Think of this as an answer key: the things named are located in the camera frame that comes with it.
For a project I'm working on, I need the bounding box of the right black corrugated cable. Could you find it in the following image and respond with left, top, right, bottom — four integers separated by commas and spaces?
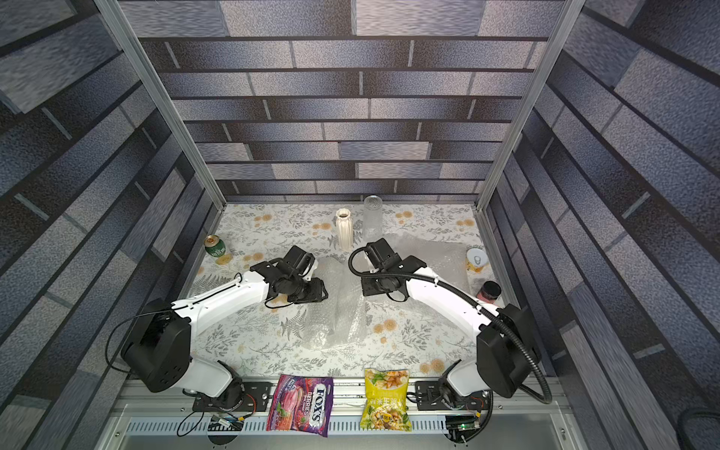
347, 246, 553, 443

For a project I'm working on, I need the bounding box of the dark red jar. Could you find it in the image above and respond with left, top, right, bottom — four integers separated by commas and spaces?
476, 280, 502, 304

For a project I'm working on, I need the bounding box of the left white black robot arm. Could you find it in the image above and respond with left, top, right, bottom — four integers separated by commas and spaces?
121, 246, 328, 398

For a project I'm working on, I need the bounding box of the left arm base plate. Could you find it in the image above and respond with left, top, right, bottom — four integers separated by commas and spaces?
192, 382, 273, 414

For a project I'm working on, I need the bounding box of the aluminium front rail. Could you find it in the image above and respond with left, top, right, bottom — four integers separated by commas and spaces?
94, 378, 588, 449

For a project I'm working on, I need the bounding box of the white lidded cup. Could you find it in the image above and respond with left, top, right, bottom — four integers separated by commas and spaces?
466, 247, 489, 273

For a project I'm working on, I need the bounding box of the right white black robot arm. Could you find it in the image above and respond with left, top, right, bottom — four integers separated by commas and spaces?
348, 238, 552, 404

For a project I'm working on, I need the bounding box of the purple Fox's candy bag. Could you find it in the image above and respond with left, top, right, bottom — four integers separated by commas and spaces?
266, 374, 335, 438

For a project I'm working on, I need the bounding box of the white ribbed ceramic vase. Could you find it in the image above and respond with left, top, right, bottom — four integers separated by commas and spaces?
336, 208, 354, 252

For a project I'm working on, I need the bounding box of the ribbed clear glass vase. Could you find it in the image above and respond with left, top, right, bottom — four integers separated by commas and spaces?
306, 294, 366, 350

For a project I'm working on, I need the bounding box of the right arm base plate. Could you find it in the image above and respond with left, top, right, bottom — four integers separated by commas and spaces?
411, 380, 491, 413

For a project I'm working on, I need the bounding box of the green drink can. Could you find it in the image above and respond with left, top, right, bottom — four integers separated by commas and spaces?
204, 235, 227, 259

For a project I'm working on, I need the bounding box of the yellow snack bag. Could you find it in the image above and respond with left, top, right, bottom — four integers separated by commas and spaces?
360, 369, 412, 432

